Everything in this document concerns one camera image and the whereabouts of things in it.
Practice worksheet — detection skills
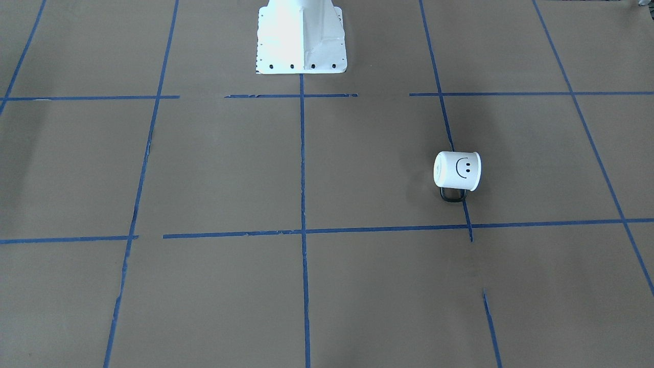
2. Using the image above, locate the white smiley face mug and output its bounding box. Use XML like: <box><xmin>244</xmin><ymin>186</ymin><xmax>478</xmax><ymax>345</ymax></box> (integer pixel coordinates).
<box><xmin>433</xmin><ymin>151</ymin><xmax>483</xmax><ymax>203</ymax></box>

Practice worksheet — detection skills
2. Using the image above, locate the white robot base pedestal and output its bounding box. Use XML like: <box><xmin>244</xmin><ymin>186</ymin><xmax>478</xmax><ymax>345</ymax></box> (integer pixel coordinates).
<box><xmin>255</xmin><ymin>1</ymin><xmax>348</xmax><ymax>75</ymax></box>

